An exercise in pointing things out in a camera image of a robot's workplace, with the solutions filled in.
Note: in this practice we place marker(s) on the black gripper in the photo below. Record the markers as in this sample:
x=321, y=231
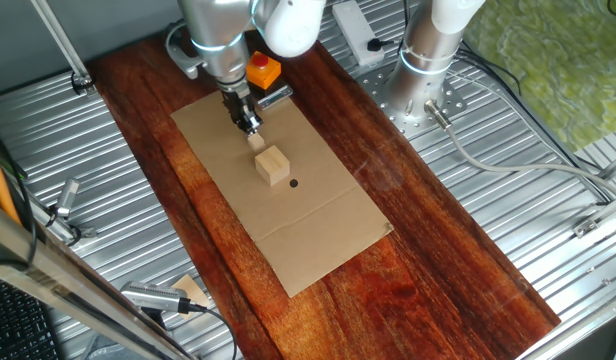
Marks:
x=240, y=107

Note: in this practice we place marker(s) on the small wooden block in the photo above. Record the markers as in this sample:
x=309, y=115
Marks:
x=256, y=142

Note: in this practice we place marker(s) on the large wooden block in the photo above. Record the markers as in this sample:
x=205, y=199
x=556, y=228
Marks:
x=272, y=165

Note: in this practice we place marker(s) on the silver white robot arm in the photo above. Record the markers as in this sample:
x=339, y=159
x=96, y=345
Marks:
x=213, y=35

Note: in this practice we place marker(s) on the orange emergency stop button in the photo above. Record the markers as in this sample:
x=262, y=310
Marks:
x=265, y=75

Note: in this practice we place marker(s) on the brown cardboard sheet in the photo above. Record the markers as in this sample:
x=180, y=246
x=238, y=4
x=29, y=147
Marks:
x=298, y=225

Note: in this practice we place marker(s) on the white power strip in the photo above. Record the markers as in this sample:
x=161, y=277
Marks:
x=355, y=30

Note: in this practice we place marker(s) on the black power plug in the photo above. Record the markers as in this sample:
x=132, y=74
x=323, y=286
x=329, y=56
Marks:
x=374, y=45

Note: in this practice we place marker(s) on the beige cardboard piece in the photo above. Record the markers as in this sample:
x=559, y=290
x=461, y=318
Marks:
x=193, y=290

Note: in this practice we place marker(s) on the silver robot mounting plate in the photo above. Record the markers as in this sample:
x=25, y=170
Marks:
x=453, y=102

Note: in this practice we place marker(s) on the dark wooden board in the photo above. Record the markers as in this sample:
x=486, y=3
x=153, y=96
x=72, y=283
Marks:
x=413, y=250

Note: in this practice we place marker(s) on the black keyboard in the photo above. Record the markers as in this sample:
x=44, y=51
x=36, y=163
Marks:
x=18, y=325

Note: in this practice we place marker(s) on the aluminium extrusion bar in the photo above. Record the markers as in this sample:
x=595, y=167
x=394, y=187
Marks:
x=615, y=167
x=605, y=214

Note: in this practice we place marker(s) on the aluminium frame pole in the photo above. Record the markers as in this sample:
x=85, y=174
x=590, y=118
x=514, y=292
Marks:
x=63, y=45

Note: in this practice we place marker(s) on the aluminium camera mount rail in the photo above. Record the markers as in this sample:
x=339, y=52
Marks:
x=63, y=230

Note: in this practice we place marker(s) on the metal frame bar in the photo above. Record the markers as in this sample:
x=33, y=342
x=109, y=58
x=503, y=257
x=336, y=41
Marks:
x=63, y=290

